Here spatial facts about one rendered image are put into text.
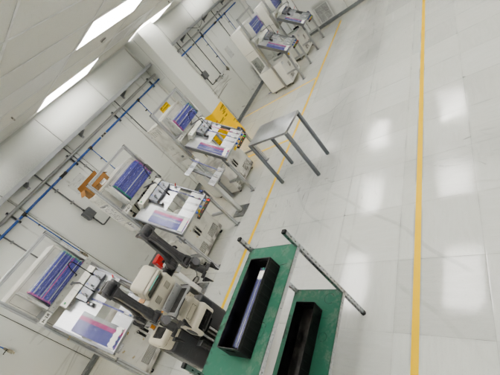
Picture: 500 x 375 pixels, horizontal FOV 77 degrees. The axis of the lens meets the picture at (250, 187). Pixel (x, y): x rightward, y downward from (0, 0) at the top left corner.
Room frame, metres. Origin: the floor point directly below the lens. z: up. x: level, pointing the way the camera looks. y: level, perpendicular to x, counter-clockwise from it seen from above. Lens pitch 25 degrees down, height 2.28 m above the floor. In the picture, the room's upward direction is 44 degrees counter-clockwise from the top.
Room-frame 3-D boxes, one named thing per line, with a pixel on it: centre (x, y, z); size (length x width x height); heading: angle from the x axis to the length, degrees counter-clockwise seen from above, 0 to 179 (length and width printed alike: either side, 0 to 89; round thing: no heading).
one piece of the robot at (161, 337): (2.36, 1.26, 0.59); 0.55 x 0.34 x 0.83; 132
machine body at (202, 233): (4.36, 1.20, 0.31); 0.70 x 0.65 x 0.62; 132
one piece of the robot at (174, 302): (2.07, 1.01, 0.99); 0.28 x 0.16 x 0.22; 132
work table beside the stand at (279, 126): (3.96, -0.76, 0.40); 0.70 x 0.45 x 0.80; 35
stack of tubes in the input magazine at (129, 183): (4.31, 1.07, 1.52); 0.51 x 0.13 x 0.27; 132
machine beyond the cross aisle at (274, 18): (8.64, -3.63, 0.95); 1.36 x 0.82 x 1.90; 42
